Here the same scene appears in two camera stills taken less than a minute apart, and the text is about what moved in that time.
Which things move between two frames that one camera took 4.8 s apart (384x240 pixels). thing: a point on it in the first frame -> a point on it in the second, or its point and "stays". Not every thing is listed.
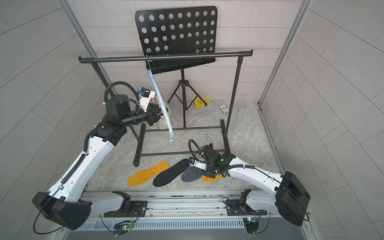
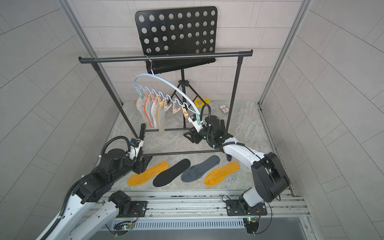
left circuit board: [128, 226] stays
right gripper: [210, 175] -> [195, 134]
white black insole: [167, 175] stays
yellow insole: [141, 177] stays
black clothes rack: [226, 124] stays
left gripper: [151, 113] -> [142, 165]
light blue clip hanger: [151, 75] -> [158, 96]
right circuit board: [252, 224] stays
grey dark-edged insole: [191, 174] stays
